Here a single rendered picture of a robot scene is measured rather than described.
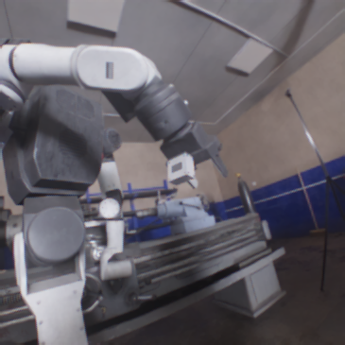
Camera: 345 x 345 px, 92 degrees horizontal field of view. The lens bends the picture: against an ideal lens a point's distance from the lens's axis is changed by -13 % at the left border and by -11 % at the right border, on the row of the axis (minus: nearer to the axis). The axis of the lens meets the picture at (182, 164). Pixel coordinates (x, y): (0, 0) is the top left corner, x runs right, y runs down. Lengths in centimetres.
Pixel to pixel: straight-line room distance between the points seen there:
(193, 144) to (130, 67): 16
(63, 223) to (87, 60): 32
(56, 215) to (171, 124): 30
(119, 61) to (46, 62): 14
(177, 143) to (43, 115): 37
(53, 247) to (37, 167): 20
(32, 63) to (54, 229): 31
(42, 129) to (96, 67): 29
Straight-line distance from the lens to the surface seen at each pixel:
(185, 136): 34
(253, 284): 201
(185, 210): 179
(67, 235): 45
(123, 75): 31
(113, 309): 130
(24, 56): 42
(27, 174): 59
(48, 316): 63
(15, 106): 47
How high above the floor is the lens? 92
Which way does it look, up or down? 18 degrees up
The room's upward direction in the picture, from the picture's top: 14 degrees counter-clockwise
